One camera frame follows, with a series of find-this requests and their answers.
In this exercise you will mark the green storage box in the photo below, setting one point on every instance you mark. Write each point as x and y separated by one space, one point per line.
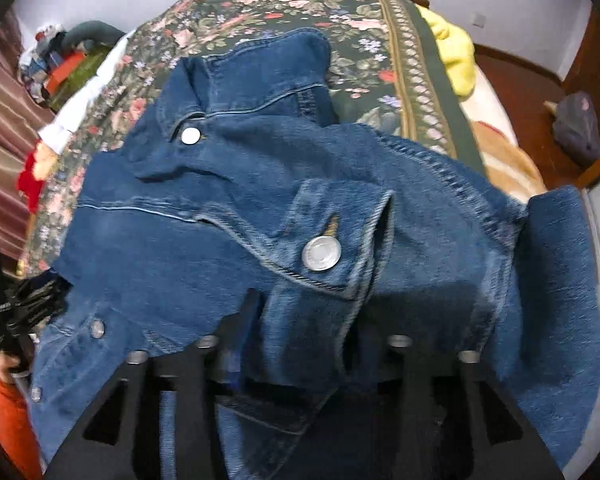
77 79

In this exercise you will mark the person's left hand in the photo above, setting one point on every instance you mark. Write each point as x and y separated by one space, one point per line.
7 364

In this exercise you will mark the grey neck pillow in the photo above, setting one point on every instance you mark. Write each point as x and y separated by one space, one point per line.
100 32

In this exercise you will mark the floral green bedspread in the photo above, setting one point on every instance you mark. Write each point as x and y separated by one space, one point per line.
384 71

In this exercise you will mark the red plush toy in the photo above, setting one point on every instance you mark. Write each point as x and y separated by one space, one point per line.
37 168

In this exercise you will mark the orange sleeve forearm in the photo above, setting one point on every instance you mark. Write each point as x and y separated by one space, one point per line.
16 435

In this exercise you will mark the yellow blanket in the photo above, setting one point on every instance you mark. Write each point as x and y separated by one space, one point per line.
456 50

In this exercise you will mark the white shirt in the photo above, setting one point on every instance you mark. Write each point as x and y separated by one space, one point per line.
57 134

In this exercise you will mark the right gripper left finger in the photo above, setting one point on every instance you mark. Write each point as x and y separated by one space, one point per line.
118 436

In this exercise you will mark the grey backpack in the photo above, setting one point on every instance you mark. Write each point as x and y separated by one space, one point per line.
575 129

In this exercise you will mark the striped red curtain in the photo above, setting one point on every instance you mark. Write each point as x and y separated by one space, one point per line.
20 120

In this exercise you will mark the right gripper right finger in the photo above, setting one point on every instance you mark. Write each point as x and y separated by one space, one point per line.
448 418

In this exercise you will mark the blue denim jacket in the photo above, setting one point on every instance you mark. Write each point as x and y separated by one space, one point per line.
350 234

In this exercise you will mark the clutter pile of clothes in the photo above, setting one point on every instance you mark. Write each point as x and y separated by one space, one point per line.
37 64

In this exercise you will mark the wall power socket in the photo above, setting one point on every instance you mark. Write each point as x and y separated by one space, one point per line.
478 20

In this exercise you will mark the orange box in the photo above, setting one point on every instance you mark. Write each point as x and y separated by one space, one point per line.
59 74

